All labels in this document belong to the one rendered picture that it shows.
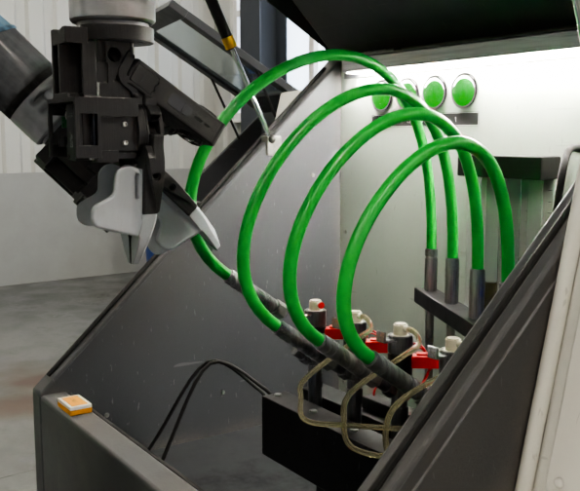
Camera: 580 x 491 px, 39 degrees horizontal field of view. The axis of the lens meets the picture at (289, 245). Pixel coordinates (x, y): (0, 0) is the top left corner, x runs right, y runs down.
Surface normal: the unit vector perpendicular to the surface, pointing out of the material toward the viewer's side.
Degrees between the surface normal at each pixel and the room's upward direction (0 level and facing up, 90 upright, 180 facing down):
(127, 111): 90
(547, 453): 76
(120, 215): 93
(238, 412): 90
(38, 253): 90
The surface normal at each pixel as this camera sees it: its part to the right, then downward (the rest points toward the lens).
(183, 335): 0.56, 0.11
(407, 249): -0.83, 0.07
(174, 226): 0.32, -0.14
